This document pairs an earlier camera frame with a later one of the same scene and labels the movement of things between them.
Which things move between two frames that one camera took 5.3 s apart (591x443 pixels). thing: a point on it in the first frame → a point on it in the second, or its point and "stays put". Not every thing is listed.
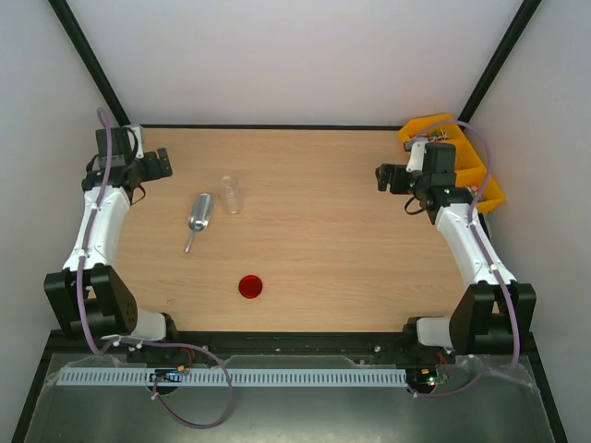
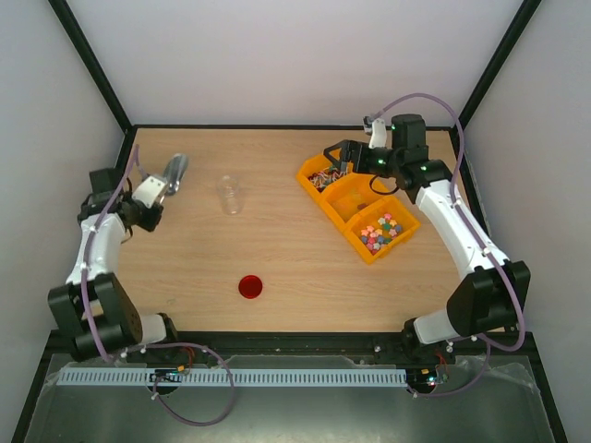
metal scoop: (200, 215) → (174, 170)
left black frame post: (89, 58) stays put
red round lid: (250, 286) stays put
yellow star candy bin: (476, 175) → (382, 229)
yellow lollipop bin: (437, 128) → (341, 195)
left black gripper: (155, 171) → (151, 223)
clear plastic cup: (231, 189) stays put
